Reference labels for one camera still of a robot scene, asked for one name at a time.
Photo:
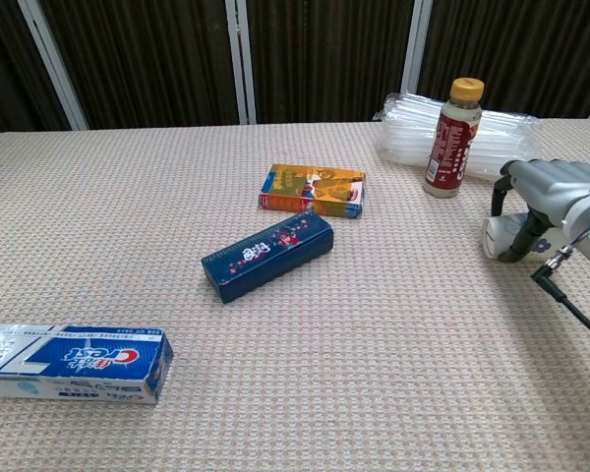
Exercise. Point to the orange yellow snack box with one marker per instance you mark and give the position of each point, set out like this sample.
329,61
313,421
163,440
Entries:
314,191

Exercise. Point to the clear inflatable air cushion pack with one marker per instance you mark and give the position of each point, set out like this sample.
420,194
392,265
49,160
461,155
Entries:
403,137

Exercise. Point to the dark blue floral box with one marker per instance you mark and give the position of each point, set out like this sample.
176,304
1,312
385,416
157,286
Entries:
265,258

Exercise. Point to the white floral paper cup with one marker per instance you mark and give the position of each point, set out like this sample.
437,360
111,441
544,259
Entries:
506,232

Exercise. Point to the blue white toothpaste box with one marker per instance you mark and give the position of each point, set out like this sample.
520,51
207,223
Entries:
78,361

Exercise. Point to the woven checkered tablecloth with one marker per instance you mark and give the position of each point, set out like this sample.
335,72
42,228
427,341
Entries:
295,305

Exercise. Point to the red label drink bottle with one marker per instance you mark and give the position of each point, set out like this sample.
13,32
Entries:
450,147

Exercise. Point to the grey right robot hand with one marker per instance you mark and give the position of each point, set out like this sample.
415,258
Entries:
550,189

